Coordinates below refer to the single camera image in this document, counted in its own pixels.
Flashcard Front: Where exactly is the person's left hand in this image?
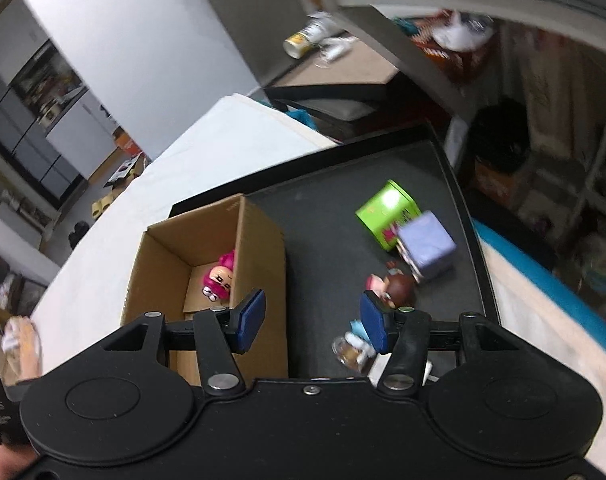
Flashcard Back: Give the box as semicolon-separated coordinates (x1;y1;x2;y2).
0;440;38;480

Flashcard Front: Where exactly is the cardboard box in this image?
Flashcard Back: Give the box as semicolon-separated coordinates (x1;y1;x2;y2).
120;195;290;386

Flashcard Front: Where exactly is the purple toy box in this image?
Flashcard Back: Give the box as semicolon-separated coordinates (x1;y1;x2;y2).
395;211;457;281

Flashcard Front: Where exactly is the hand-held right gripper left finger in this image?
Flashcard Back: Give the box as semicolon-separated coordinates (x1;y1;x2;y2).
100;288;267;394

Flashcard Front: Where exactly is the flattened printed cardboard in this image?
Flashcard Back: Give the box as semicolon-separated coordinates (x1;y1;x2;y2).
105;157;144;183

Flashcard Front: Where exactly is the teal cloth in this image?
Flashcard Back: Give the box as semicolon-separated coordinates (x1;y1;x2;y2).
288;107;316;128

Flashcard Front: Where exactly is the pair of black shoes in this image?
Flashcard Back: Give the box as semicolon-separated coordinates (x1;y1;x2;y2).
68;220;91;248

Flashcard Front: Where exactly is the brown-haired figurine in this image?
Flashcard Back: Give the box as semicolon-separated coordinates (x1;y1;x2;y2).
365;269;418;311

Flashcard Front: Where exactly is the small figurine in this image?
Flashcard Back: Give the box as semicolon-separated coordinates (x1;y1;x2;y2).
331;319;379;373

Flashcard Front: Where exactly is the grey board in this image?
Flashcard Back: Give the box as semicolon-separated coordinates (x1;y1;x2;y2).
200;0;334;86

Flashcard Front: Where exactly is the low brown table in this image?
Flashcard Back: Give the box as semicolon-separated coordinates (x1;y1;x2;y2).
248;25;404;111

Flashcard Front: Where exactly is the black glass-door cabinet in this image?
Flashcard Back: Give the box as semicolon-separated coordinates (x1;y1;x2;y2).
0;62;88;211

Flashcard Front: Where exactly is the tan crumpled bag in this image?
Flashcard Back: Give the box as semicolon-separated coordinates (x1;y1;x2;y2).
2;316;44;386

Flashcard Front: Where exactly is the stack of paper cups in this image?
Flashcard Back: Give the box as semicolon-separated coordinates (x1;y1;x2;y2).
283;12;334;58

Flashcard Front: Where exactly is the orange plastic basket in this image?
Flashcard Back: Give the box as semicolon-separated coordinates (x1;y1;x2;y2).
413;10;494;83

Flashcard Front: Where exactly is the white cabinet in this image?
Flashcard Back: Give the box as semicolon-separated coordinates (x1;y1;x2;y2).
45;90;118;181

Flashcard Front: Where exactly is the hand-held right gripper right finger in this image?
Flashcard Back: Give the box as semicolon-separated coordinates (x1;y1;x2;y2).
360;290;506;394

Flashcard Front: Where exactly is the black tray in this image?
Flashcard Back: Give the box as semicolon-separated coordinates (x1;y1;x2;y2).
169;122;501;381

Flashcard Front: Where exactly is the black plastic bag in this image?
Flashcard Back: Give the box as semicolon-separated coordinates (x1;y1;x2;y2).
468;102;529;176

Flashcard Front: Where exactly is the green toy box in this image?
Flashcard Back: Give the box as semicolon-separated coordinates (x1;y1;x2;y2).
354;179;419;253

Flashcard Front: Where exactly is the pink figurine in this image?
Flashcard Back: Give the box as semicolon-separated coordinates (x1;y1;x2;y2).
201;251;236;306

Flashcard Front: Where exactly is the grey metal table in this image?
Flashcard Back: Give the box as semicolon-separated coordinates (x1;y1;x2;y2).
298;0;606;121

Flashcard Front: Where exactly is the orange carton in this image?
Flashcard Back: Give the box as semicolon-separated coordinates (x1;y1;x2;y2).
114;130;144;153

